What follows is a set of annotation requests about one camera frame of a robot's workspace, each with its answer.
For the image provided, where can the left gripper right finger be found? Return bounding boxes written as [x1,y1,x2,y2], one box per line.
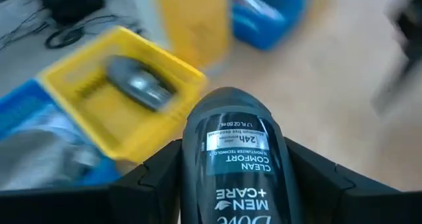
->
[285,137,422,224]

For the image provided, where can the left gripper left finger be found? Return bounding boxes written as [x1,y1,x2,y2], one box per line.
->
[82,138,184,224]

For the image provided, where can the clear bag with grey contents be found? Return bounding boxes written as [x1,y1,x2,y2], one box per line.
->
[0,128,104,190]

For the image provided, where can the clear bag with comb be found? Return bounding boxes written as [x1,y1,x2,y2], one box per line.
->
[9,103,88,146]

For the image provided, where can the white red blue toothpaste tube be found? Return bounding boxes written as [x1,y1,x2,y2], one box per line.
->
[235,0,286,22]

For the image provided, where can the yellow plastic bin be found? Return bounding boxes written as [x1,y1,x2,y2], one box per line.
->
[36,25,208,164]

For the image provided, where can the blue plastic bin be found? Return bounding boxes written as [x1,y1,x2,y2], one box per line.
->
[0,78,123,190]
[230,0,317,51]

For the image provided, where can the yellow and white bottle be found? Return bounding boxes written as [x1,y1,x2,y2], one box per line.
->
[130,0,231,70]

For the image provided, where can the black box device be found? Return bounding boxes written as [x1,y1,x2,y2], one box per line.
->
[42,0,105,24]

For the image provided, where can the black coiled cable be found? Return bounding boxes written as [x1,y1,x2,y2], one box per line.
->
[44,26,85,50]

